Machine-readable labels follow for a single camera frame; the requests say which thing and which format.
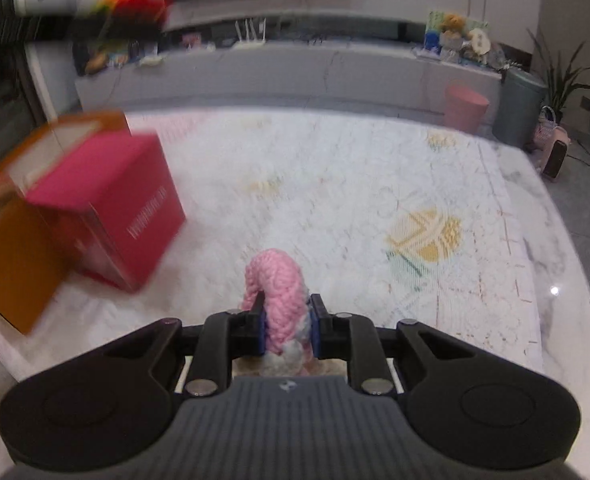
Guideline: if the orange cardboard box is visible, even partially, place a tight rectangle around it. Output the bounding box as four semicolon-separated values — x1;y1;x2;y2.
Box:
0;110;128;335

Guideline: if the pink space heater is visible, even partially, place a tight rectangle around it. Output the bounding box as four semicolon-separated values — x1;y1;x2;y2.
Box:
534;105;572;181

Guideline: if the teddy bear on cabinet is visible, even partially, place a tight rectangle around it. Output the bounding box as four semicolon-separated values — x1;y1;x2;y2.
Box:
439;13;466;50

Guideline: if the red flower gift box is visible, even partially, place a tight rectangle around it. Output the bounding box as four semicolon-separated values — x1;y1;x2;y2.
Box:
26;130;185;292

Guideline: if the pink white crochet toy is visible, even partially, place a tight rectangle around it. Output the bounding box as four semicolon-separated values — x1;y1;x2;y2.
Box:
237;249;312;376

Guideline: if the red green crochet fruit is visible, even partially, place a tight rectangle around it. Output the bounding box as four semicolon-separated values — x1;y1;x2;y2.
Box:
70;0;172;41

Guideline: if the white lace tablecloth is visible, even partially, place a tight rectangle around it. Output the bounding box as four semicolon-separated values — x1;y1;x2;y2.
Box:
4;108;543;379

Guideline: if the floor potted plant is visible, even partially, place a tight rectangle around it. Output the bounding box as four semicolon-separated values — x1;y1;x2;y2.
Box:
528;29;590;122

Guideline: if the grey trash bin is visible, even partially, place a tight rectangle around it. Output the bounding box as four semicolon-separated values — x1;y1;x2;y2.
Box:
492;68;548;148

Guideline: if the white wifi router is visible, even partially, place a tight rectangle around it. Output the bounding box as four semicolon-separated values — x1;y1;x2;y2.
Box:
232;18;268;50

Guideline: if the white marble tv cabinet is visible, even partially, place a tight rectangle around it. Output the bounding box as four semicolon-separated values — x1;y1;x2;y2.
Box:
76;41;501;114

